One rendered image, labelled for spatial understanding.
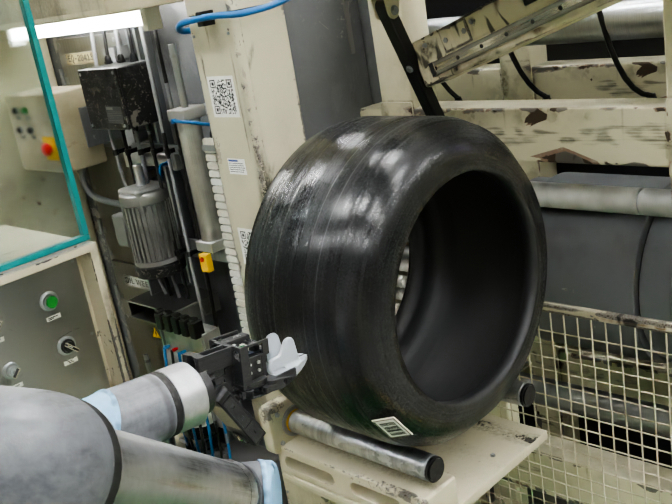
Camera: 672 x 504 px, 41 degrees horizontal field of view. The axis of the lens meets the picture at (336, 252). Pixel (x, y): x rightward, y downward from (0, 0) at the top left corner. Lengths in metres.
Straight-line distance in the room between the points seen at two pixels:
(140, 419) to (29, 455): 0.52
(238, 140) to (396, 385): 0.55
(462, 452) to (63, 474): 1.16
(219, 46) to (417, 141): 0.43
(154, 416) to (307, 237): 0.37
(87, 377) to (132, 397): 0.74
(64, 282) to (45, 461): 1.20
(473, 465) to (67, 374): 0.82
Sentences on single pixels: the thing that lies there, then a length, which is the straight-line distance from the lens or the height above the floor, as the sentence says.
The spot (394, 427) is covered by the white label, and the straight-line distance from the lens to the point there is 1.41.
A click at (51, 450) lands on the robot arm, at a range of 0.65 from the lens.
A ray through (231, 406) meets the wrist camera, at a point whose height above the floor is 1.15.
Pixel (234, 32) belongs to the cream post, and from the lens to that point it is 1.59.
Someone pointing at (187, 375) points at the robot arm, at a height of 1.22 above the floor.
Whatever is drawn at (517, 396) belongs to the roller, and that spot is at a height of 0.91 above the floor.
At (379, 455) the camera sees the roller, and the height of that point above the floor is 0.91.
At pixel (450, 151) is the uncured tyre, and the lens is 1.41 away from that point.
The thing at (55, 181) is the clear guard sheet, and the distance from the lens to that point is 1.78.
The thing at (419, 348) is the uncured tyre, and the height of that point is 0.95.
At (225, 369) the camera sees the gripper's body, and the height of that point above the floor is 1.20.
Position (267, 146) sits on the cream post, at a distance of 1.62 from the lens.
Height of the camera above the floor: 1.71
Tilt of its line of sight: 18 degrees down
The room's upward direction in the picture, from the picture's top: 10 degrees counter-clockwise
